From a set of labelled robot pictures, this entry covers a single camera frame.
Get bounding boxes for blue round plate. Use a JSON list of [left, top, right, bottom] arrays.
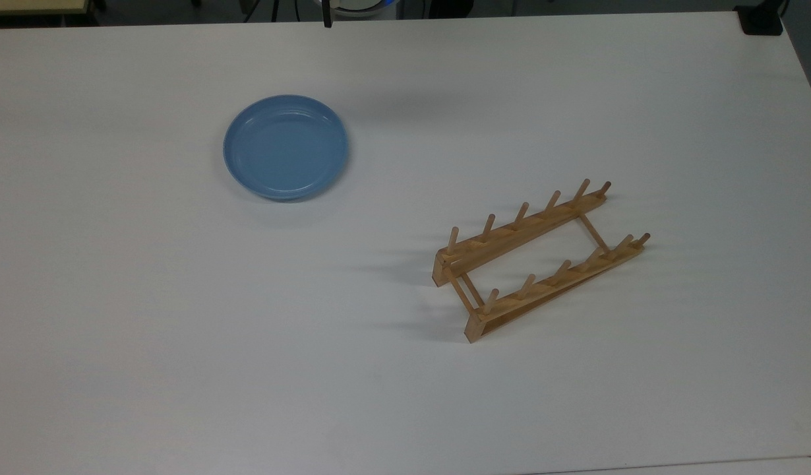
[[223, 95, 349, 202]]

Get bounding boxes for white and blue robot base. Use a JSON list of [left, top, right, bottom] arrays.
[[318, 0, 401, 18]]

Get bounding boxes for black table clamp block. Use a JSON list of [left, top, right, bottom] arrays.
[[735, 4, 785, 36]]

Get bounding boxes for yellow wooden side table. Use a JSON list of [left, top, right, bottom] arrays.
[[0, 0, 91, 16]]

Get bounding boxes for wooden plate rack with pegs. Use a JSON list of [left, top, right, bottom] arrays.
[[432, 179, 651, 344]]

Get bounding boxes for black tripod legs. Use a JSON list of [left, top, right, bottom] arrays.
[[243, 0, 282, 23]]

